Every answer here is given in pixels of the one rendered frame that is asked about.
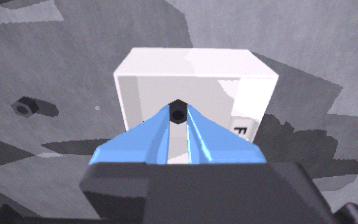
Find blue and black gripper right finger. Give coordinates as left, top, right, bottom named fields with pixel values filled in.
left=187, top=105, right=266, bottom=164

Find dark grey hex nut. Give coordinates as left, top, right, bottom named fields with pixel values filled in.
left=11, top=96, right=39, bottom=118
left=168, top=99, right=189, bottom=125

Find white bin rack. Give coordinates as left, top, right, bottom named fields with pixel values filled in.
left=114, top=48, right=278, bottom=164

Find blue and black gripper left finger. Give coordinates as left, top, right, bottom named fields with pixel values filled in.
left=89, top=105, right=170, bottom=164

